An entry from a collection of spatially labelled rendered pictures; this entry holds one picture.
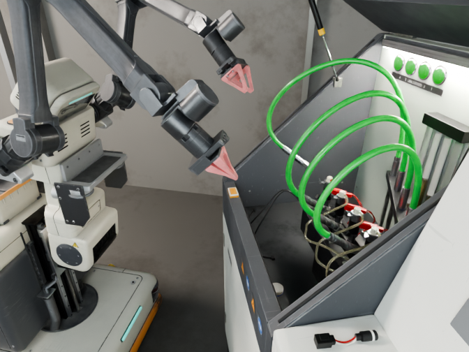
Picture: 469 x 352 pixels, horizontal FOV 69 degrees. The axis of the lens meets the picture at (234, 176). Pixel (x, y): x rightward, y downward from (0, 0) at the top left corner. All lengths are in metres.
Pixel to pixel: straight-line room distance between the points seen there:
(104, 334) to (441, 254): 1.38
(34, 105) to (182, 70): 1.79
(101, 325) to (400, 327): 1.30
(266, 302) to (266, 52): 1.93
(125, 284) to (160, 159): 1.40
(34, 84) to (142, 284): 1.17
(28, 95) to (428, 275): 0.95
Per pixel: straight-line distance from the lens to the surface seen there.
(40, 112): 0.99
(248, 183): 1.30
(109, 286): 1.90
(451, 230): 0.68
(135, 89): 0.76
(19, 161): 1.08
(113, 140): 3.14
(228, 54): 1.06
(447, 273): 0.69
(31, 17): 1.00
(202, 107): 0.69
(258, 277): 0.89
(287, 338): 0.75
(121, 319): 1.74
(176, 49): 2.66
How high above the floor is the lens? 1.58
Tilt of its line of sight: 29 degrees down
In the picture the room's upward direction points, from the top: straight up
